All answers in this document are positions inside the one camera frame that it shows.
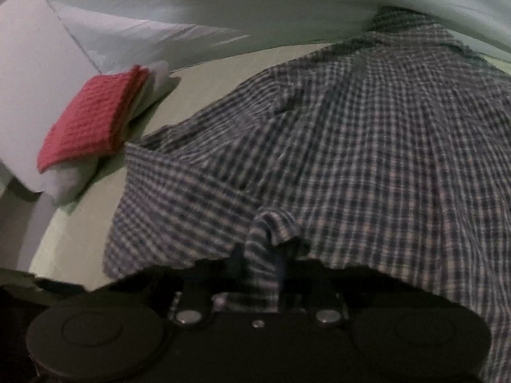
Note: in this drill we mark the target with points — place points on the white folded cloth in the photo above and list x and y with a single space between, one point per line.
72 179

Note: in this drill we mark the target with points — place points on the blue white checked shirt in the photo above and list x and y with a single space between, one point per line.
359 147

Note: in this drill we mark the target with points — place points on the red waffle towel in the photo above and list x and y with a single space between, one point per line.
88 119

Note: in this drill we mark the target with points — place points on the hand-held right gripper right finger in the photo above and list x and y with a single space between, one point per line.
319 299

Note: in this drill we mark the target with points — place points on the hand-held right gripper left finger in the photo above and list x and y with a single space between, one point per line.
195 295

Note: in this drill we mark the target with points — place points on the pale blue carrot print sheet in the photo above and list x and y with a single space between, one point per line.
199 8

